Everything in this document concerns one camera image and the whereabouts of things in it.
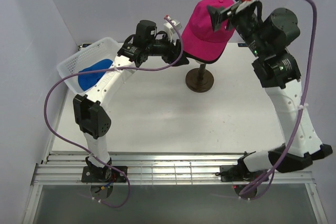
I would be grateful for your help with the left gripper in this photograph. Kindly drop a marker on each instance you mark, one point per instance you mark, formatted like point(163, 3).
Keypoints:
point(173, 54)

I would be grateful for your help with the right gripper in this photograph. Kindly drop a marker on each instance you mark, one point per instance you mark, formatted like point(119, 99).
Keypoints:
point(217, 14)

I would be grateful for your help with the pink cap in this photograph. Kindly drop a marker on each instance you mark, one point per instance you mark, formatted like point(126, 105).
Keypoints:
point(198, 37)

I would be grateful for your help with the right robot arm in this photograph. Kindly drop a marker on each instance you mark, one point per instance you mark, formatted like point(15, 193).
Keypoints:
point(279, 75)

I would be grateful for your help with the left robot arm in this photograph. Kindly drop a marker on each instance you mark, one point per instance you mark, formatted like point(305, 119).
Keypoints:
point(91, 108)

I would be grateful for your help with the brown mannequin stand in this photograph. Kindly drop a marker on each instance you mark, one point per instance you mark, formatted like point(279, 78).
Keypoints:
point(199, 79)

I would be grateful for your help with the blue logo sticker right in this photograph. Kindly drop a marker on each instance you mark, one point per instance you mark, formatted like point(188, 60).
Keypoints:
point(242, 45)

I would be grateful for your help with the white plastic basket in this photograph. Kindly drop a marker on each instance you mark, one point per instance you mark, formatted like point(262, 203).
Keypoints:
point(105, 48)

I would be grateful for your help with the blue cap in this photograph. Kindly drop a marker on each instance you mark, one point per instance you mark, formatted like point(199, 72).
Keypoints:
point(87, 81)

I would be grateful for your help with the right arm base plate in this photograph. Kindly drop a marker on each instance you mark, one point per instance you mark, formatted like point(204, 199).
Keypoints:
point(238, 173)

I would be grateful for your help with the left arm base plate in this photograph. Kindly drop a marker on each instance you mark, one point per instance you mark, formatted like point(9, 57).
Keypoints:
point(101, 175)

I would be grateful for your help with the aluminium rail frame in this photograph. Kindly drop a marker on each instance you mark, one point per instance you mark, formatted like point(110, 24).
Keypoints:
point(174, 142)

